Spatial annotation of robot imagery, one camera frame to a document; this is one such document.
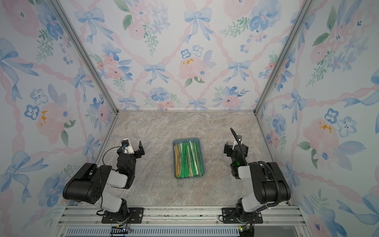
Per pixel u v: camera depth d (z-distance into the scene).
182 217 0.75
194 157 0.93
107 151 0.99
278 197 0.43
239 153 0.70
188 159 0.92
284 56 0.86
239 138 0.79
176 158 0.93
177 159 0.92
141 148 0.86
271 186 0.45
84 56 0.86
